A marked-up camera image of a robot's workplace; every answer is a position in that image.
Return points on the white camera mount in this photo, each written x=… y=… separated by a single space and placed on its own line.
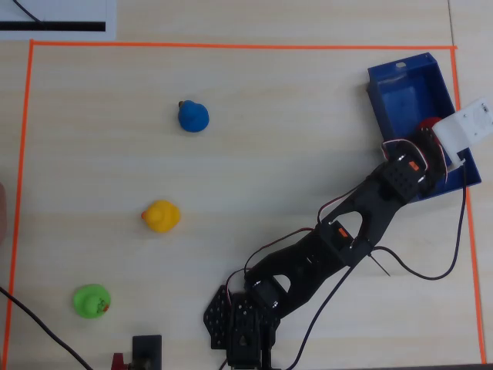
x=462 y=129

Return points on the orange tape border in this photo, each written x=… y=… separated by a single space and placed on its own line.
x=231 y=46

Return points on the person's hand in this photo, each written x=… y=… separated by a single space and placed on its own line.
x=2 y=212

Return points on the white paper with black stripe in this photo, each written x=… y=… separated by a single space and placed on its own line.
x=77 y=9

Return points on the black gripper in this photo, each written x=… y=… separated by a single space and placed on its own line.
x=428 y=136

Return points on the black zip tie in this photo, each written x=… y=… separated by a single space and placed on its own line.
x=379 y=266

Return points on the blue plastic box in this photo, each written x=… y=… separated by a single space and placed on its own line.
x=404 y=100

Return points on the blue rubber duck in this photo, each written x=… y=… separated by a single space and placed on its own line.
x=193 y=116

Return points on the red clamp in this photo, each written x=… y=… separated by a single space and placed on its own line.
x=117 y=362

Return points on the green rubber duck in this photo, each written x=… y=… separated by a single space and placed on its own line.
x=90 y=300

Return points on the red rubber duck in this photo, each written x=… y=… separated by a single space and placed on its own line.
x=426 y=124

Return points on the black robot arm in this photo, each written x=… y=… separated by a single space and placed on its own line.
x=308 y=262

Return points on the yellow rubber duck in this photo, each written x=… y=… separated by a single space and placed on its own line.
x=161 y=216

